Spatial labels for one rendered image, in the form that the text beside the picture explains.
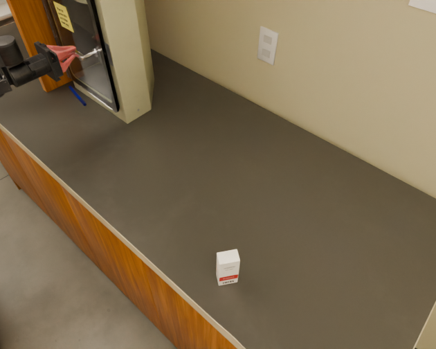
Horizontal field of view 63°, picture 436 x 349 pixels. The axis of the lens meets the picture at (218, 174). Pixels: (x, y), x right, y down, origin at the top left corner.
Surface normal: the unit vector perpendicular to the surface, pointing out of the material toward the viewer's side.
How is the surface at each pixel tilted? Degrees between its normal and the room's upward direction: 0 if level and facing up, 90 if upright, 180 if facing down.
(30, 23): 90
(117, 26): 90
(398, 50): 90
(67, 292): 0
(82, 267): 0
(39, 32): 90
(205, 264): 0
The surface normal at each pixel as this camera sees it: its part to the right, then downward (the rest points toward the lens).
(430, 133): -0.66, 0.55
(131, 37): 0.75, 0.50
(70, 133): 0.02, -0.66
